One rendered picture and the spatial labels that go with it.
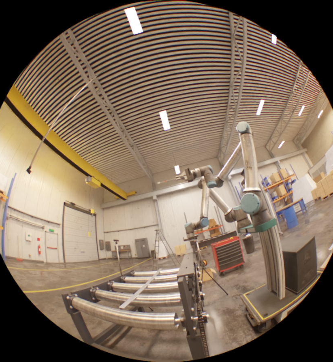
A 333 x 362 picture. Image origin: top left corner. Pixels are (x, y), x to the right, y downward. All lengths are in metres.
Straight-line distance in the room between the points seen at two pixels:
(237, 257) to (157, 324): 2.99
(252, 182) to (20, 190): 10.01
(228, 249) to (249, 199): 2.59
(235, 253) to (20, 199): 10.67
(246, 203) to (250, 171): 0.23
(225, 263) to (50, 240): 9.88
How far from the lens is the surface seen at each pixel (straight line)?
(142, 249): 11.58
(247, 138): 1.05
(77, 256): 11.52
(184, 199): 11.73
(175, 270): 1.86
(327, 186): 8.58
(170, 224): 11.43
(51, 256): 10.16
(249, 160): 0.98
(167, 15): 7.42
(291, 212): 6.16
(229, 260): 3.47
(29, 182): 10.05
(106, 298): 1.30
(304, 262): 1.53
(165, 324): 0.79
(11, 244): 9.24
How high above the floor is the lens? 1.37
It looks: 27 degrees up
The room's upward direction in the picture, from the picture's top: 12 degrees counter-clockwise
